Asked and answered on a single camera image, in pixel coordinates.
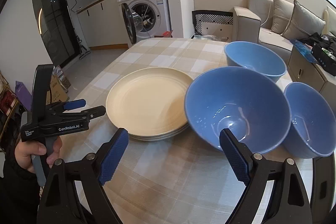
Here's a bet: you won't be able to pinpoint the blue bowl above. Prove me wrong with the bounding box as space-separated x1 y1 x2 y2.
282 82 335 159
185 67 291 154
224 41 286 83

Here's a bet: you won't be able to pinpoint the cardboard box on floor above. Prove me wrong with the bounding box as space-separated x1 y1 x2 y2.
46 66 71 105

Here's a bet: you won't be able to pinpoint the beige plaid tablecloth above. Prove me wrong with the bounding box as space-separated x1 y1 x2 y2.
55 37 316 224

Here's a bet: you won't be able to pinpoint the left hand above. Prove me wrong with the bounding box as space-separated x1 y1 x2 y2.
14 136 63 173

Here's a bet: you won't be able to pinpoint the beige drawer cabinet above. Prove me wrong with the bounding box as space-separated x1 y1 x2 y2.
288 46 336 113

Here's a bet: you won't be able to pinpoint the white washing machine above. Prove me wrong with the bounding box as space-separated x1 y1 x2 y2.
117 0 171 47

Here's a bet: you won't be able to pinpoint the grey cushion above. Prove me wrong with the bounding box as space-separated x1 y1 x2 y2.
271 0 294 35
282 0 326 40

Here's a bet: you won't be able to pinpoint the black jacket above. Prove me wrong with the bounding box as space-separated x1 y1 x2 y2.
299 33 336 56

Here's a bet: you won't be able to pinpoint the grey sofa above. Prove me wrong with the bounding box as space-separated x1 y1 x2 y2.
232 0 336 57

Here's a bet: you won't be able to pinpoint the kitchen counter cabinets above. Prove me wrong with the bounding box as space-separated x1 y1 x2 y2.
77 0 129 49

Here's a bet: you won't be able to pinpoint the cream plate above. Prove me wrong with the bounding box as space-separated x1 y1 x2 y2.
130 123 189 141
105 67 193 139

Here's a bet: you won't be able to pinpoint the red cardboard box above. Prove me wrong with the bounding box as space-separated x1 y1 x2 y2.
155 31 173 38

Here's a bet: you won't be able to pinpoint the black white patterned basket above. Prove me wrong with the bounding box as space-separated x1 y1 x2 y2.
192 10 233 43

